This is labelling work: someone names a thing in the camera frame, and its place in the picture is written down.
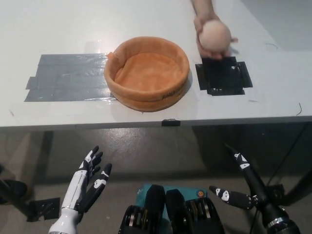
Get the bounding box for person's bare hand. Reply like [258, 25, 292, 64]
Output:
[194, 14, 239, 60]

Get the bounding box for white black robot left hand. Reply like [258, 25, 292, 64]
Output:
[48, 145, 113, 234]

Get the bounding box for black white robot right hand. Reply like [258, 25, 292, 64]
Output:
[209, 143, 285, 226]

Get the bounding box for beige plush dumpling toy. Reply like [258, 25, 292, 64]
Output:
[199, 21, 232, 53]

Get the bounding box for robot torso black teal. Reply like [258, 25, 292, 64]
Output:
[117, 183, 225, 234]

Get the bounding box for black floor tape patch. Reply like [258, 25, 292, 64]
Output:
[26, 196, 61, 222]

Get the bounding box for straight grey table leg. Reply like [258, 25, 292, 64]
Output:
[32, 131, 54, 195]

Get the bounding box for slanted dark table leg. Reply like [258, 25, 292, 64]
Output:
[284, 123, 312, 206]

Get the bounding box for black tape patch on table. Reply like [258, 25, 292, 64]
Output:
[195, 56, 254, 97]

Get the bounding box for dark shoe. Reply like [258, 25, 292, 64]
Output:
[0, 178, 28, 206]

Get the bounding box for orange plush round basket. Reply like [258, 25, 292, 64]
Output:
[104, 36, 191, 113]

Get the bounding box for small black tape strip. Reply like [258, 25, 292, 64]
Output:
[161, 118, 181, 127]

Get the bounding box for grey duct tape patch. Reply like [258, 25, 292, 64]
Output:
[23, 53, 116, 103]

